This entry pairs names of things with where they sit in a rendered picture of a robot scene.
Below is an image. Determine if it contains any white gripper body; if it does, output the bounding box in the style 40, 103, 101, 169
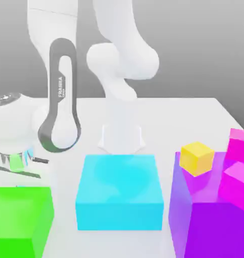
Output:
0, 164, 52, 187

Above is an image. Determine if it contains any small yellow cube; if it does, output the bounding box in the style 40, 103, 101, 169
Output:
179, 141, 215, 177

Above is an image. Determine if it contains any small magenta cube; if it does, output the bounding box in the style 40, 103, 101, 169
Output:
226, 127, 244, 166
217, 161, 244, 212

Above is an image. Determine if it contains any large green box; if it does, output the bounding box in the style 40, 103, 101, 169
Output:
0, 186, 55, 258

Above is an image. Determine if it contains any large cyan box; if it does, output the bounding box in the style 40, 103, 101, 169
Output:
75, 154, 165, 231

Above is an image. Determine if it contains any large purple box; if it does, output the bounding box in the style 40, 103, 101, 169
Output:
168, 151, 244, 258

